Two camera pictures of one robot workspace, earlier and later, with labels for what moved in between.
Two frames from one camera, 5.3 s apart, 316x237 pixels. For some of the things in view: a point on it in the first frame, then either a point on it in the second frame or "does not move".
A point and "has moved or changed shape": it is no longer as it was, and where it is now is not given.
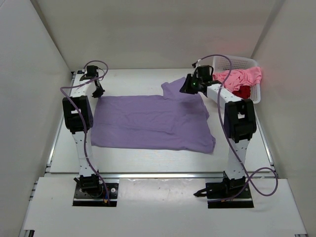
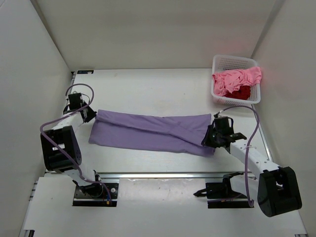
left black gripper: x=99 y=93 to x=92 y=113
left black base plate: x=81 y=198 does not move
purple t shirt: x=177 y=120 has moved or changed shape
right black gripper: x=187 y=88 to x=207 y=141
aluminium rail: x=163 y=176 does not move
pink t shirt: x=236 y=78 does not move
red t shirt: x=244 y=92 does not move
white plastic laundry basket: x=220 y=63 does not move
